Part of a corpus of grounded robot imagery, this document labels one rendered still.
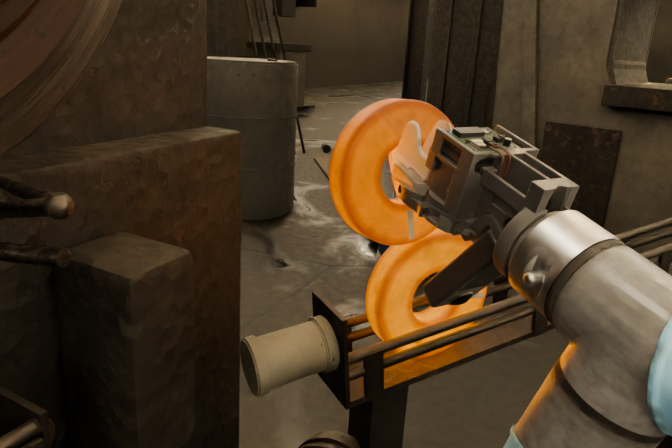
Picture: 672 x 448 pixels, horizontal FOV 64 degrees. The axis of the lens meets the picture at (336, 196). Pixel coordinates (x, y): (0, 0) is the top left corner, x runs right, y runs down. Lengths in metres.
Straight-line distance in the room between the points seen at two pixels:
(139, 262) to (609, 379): 0.36
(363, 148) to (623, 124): 2.25
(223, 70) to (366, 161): 2.46
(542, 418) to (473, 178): 0.18
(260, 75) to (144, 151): 2.37
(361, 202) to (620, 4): 2.32
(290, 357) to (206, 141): 0.27
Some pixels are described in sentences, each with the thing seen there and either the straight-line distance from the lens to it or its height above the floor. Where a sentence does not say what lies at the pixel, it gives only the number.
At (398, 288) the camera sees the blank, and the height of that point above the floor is 0.73.
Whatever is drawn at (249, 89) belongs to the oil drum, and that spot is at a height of 0.74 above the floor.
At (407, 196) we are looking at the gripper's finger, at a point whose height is 0.86.
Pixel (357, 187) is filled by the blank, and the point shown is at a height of 0.85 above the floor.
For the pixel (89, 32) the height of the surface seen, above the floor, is 0.98.
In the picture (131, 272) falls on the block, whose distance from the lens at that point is 0.47.
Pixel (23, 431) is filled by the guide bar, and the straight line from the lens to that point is 0.46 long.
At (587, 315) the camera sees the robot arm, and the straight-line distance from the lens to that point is 0.38.
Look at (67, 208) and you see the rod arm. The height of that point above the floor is 0.90.
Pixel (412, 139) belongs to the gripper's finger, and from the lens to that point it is 0.52.
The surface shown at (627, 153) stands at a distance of 2.73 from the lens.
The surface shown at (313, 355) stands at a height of 0.68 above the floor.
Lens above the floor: 0.98
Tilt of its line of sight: 16 degrees down
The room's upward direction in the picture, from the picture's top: 3 degrees clockwise
